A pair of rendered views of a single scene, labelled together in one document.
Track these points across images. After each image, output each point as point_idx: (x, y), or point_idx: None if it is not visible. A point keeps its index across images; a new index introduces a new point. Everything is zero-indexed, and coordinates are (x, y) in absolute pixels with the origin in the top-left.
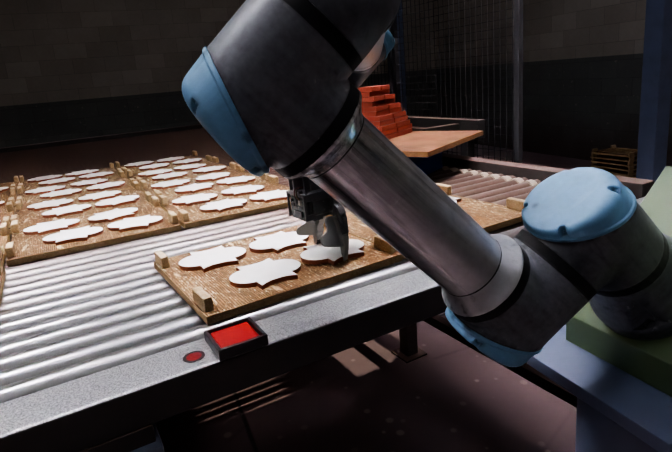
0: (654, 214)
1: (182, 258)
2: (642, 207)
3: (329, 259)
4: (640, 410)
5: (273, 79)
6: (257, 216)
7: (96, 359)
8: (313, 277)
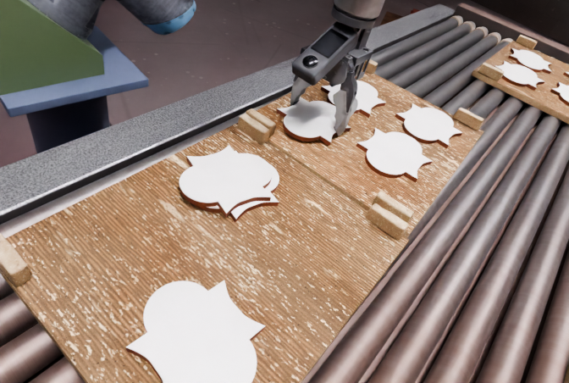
0: None
1: (463, 133)
2: None
3: (306, 101)
4: (95, 36)
5: None
6: (563, 313)
7: (381, 52)
8: (308, 91)
